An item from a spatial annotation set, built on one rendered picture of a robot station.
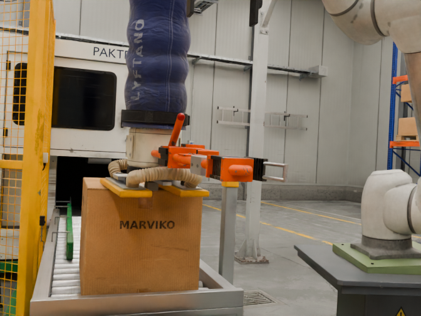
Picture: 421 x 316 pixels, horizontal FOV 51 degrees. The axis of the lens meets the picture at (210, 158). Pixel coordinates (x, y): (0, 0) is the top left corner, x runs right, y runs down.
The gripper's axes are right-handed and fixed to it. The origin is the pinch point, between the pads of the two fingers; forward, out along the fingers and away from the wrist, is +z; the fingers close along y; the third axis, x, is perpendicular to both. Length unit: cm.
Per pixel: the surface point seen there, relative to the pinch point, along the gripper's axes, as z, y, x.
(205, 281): 79, -28, -88
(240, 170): 31.2, -5.3, 0.3
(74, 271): 81, 23, -117
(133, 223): 52, 6, -67
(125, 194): 41, 11, -48
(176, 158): 29.3, 0.2, -32.6
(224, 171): 31.6, -2.4, -1.1
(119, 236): 57, 10, -67
